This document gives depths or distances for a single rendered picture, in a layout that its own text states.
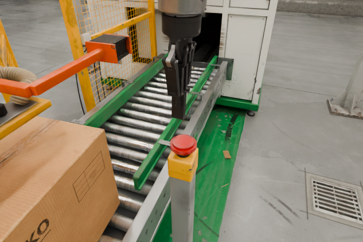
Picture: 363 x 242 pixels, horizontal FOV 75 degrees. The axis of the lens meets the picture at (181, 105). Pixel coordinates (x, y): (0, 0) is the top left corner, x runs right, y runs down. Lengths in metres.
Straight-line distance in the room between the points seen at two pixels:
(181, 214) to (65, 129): 0.48
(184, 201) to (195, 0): 0.54
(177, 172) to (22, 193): 0.39
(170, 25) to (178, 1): 0.05
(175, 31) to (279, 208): 1.60
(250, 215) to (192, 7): 1.53
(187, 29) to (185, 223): 0.60
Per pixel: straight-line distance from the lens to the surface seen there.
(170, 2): 0.43
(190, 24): 0.45
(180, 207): 0.78
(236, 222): 1.74
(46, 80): 0.52
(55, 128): 0.92
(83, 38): 1.60
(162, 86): 1.99
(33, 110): 0.69
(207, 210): 1.76
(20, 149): 0.88
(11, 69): 0.77
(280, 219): 1.83
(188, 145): 0.61
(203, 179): 1.92
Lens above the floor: 1.44
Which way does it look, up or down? 32 degrees down
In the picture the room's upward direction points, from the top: straight up
